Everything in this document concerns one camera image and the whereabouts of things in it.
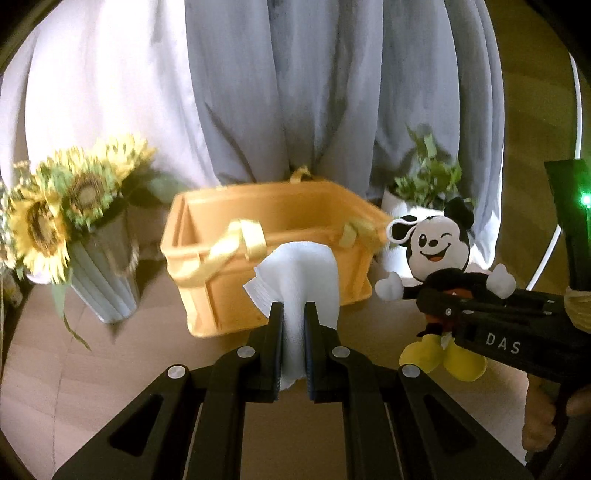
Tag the person's right hand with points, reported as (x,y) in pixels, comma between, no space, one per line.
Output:
(538,420)

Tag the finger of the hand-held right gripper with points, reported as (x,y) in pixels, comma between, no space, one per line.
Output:
(498,300)

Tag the sunflower bouquet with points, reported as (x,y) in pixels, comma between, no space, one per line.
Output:
(46,217)

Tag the orange plastic crate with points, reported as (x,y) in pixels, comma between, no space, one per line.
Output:
(221,277)

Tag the white cloth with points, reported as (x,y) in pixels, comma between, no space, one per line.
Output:
(295,277)

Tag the grey curtain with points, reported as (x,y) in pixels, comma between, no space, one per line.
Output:
(332,83)

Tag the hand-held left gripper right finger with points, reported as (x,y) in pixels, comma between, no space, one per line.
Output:
(323,360)

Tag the pale pink curtain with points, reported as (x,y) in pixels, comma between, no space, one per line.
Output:
(101,92)

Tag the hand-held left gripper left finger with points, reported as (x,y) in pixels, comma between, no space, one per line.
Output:
(258,360)

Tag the mouse plush toy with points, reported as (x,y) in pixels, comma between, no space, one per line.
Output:
(438,244)

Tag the grey ribbed vase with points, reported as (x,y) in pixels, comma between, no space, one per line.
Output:
(108,277)

